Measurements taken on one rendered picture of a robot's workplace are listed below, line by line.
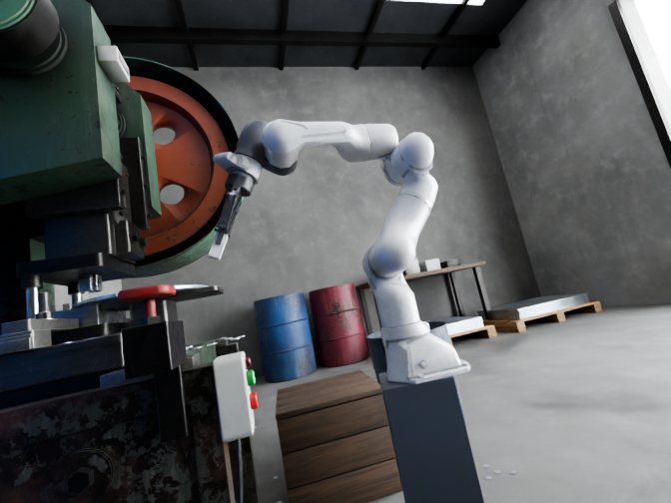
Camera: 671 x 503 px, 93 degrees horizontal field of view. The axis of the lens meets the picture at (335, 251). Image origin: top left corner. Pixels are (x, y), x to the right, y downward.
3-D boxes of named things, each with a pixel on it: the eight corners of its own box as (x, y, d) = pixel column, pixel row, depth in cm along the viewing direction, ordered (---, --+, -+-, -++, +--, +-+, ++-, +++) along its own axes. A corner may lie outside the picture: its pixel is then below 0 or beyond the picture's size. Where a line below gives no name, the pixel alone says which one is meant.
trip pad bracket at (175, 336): (196, 432, 52) (182, 313, 55) (181, 456, 43) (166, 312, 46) (156, 442, 51) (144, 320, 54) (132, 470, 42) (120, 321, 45)
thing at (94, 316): (127, 323, 83) (125, 306, 84) (98, 324, 68) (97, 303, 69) (87, 330, 81) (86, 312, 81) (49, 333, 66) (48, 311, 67)
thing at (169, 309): (230, 336, 87) (224, 287, 89) (224, 339, 74) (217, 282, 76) (129, 356, 81) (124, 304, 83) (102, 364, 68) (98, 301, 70)
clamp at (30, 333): (86, 341, 67) (83, 292, 68) (29, 348, 51) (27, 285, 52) (52, 347, 65) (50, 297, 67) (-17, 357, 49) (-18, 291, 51)
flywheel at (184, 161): (33, 267, 120) (233, 266, 136) (-11, 258, 100) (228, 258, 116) (58, 100, 134) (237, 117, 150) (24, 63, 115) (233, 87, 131)
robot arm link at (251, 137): (294, 169, 88) (293, 185, 98) (306, 129, 92) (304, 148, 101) (229, 150, 86) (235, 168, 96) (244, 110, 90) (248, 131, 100)
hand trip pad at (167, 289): (182, 331, 52) (177, 285, 53) (172, 333, 46) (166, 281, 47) (134, 341, 50) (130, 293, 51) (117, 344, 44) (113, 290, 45)
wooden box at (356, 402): (374, 445, 148) (359, 369, 153) (405, 489, 111) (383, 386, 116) (290, 470, 140) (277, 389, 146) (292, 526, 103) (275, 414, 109)
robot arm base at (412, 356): (456, 358, 96) (444, 312, 99) (479, 372, 78) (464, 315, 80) (384, 371, 97) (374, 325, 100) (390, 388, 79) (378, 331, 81)
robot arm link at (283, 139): (354, 138, 105) (261, 152, 99) (369, 99, 87) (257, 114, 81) (363, 167, 103) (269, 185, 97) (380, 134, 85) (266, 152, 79)
